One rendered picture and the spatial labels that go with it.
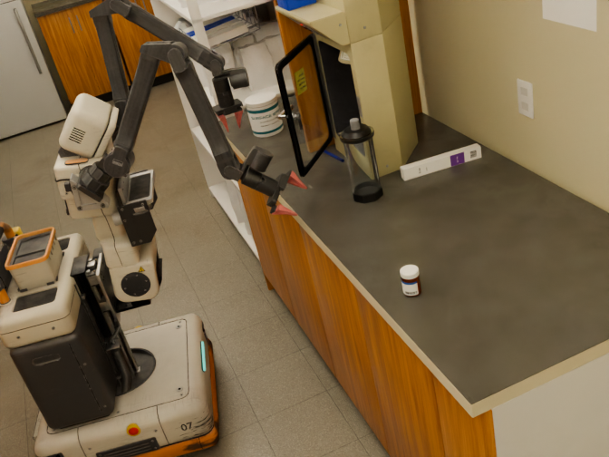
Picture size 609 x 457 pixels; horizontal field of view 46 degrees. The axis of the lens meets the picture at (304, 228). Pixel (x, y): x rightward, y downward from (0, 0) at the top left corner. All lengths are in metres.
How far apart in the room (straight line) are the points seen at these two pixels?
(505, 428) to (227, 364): 1.85
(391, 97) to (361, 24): 0.27
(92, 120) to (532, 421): 1.57
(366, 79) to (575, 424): 1.18
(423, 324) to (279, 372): 1.49
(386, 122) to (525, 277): 0.77
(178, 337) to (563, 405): 1.79
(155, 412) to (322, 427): 0.64
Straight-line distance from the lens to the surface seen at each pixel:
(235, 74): 2.60
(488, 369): 1.63
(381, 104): 2.35
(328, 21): 2.21
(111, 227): 2.58
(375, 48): 2.29
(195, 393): 2.78
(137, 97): 2.22
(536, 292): 1.83
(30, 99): 7.11
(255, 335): 3.40
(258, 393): 3.10
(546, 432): 1.76
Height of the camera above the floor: 2.05
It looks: 30 degrees down
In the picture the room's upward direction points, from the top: 14 degrees counter-clockwise
